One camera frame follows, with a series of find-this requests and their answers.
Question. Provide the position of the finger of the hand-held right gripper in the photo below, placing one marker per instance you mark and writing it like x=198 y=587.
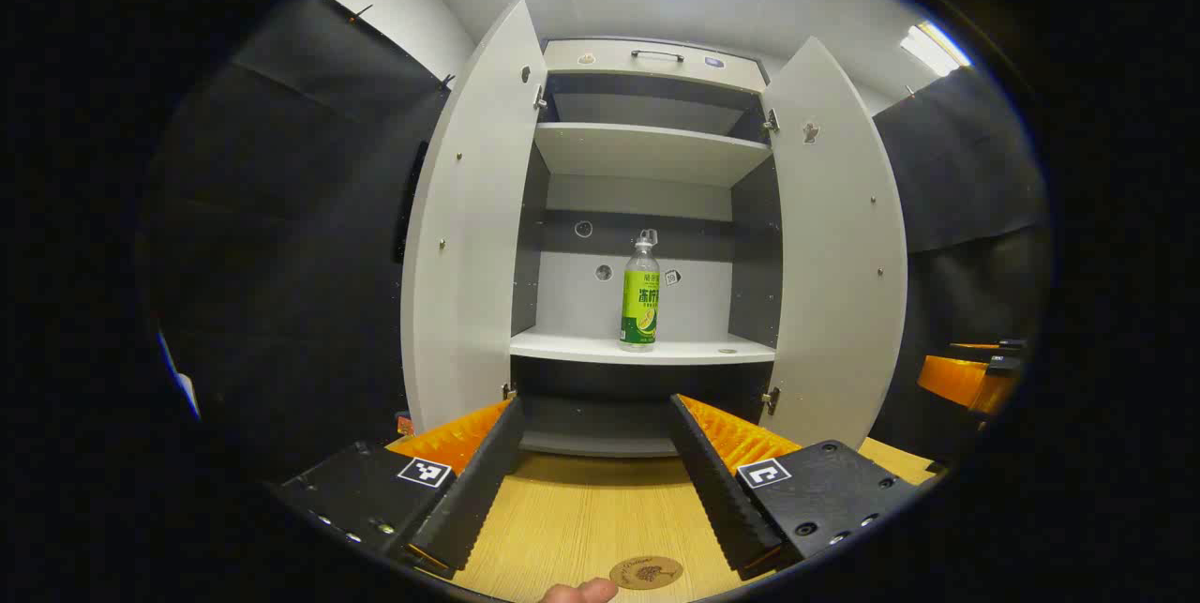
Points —
x=1011 y=347
x=961 y=383

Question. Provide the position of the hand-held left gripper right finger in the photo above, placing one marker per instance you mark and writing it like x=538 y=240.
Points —
x=717 y=490

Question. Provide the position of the green label clear bottle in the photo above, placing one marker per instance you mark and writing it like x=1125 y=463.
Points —
x=639 y=308

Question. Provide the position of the round wooden coaster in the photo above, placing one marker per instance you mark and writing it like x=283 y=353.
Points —
x=647 y=573

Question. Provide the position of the small red object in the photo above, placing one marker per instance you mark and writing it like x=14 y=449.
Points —
x=404 y=425

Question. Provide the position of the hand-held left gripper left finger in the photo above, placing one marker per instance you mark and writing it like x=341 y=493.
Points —
x=478 y=481

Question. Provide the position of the small ceiling light panel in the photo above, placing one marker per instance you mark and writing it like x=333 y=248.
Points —
x=933 y=48

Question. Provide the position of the grey cabinet door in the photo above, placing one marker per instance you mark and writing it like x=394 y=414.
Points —
x=469 y=237
x=834 y=256

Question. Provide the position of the white blue panel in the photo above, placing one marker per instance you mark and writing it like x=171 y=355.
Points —
x=186 y=387

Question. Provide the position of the black backdrop cloth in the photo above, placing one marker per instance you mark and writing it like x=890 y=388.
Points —
x=281 y=256

